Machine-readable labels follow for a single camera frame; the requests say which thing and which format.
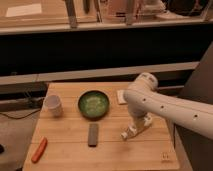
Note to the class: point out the dark grey eraser block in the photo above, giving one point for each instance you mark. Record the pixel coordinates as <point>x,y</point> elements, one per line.
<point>93,135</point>

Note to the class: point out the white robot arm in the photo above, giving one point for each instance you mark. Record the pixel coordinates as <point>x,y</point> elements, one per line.
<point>141,97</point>

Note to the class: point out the white sponge block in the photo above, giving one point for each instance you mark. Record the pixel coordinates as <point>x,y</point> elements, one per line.
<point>120,97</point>

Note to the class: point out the green bowl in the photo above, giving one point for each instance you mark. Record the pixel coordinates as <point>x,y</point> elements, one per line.
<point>93,104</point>

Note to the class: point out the white plastic bottle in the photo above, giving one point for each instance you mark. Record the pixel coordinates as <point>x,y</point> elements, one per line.
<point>138,125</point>

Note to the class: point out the white paper cup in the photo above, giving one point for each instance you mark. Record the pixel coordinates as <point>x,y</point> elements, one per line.
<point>53,105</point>

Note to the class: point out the orange carrot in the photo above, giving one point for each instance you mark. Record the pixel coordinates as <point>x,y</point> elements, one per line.
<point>40,150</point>

